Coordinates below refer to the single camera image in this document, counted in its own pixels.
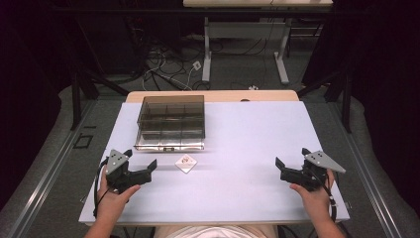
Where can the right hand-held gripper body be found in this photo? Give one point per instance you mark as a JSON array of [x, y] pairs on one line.
[[322, 160]]

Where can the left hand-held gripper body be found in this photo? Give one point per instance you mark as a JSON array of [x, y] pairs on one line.
[[123, 175]]

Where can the person's left hand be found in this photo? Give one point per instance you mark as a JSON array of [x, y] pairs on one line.
[[112, 200]]

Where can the person's right hand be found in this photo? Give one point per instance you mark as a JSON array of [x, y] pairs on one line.
[[313, 200]]

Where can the small white square packet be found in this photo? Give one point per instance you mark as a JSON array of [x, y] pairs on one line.
[[186, 163]]

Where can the transparent brown compartment box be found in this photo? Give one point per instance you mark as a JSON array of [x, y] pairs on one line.
[[171, 122]]

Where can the white table mat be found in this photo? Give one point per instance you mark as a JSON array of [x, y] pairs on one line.
[[231, 185]]

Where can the black metal stand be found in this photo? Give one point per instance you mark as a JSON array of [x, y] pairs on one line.
[[340, 95], [82, 95]]

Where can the person's light shirt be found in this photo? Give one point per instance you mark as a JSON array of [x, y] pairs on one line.
[[216, 232]]

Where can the white power adapter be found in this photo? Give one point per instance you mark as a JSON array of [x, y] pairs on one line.
[[196, 65]]

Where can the white desk with metal legs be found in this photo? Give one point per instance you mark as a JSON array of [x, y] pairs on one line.
[[244, 30]]

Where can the metal floor rail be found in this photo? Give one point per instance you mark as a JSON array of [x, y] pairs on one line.
[[43, 185], [373, 185]]

